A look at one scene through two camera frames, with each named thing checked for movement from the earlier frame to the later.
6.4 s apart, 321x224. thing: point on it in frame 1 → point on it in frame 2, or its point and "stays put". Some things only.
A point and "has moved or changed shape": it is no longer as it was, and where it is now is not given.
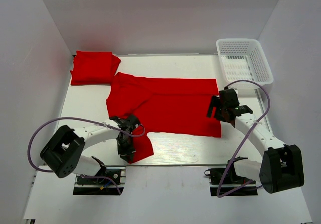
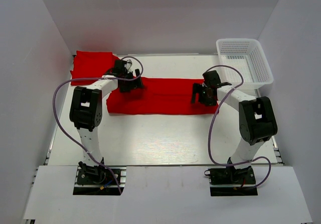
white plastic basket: (244, 59) stays put
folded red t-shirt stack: (94, 68) stays put
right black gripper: (214, 102) → (198, 88)
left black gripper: (129, 151) → (136, 84)
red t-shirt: (174, 106) has moved or changed shape
